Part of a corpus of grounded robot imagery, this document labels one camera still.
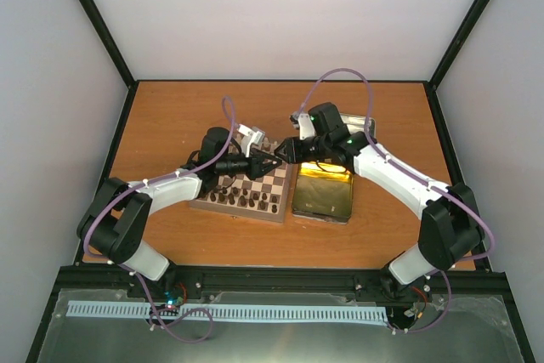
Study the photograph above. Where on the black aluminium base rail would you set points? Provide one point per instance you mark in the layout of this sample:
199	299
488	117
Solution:
363	285

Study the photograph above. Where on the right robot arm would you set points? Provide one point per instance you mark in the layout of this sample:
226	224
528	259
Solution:
450	226

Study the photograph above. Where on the green lit circuit board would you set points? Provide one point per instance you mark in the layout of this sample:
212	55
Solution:
176	297

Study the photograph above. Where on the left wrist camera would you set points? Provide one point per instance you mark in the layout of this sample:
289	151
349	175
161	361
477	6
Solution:
250	137

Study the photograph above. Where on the black frame post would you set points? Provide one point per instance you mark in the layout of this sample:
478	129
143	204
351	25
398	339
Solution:
103	32
462	34

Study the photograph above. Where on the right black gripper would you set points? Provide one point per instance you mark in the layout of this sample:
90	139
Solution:
291	151

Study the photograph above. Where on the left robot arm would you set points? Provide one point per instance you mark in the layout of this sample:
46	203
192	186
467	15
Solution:
114	224

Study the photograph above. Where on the wooden chess board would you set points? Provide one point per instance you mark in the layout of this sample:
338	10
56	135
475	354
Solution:
275	183

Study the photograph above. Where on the gold tin box base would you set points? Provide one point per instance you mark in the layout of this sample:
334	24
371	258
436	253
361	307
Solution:
324	192

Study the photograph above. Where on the black frame post right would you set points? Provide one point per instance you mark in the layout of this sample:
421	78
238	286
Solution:
462	34

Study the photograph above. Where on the light blue cable duct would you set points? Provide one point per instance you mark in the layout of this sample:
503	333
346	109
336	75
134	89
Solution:
234	313

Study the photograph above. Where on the black frame post left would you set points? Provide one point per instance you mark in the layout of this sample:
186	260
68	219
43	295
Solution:
103	32

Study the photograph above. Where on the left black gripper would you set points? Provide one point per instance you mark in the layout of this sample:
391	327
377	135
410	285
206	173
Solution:
257	169

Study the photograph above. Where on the silver tin lid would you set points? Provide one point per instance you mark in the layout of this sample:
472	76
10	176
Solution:
357	123

